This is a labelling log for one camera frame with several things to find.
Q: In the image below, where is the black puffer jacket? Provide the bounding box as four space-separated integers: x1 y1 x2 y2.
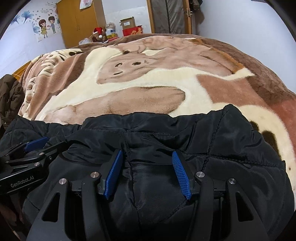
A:
1 105 295 240

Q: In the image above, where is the brown puffer jacket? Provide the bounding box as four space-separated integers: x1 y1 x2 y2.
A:
0 74 25 130

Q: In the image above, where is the santa hat plush toy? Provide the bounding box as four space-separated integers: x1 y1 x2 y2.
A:
91 27 107 43

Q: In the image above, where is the yellow wooden wardrobe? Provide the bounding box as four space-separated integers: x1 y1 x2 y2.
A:
57 0 106 48

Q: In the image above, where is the clear plastic snack jar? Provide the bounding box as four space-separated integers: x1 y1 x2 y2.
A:
105 23 118 39

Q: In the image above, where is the brown cartoon plush blanket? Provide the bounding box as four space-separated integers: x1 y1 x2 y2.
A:
19 35 295 185

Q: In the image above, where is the white plastic bag on wardrobe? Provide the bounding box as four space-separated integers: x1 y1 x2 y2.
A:
79 0 93 9

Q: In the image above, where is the brown cardboard box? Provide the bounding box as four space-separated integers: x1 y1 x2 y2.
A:
120 16 136 30

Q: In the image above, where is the red gift box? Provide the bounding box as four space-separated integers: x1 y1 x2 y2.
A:
122 26 143 37

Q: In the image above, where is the wooden framed door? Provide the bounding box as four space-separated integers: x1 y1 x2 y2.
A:
147 1 192 34

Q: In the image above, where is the cartoon couple wall sticker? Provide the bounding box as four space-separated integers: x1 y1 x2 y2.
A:
7 0 61 42

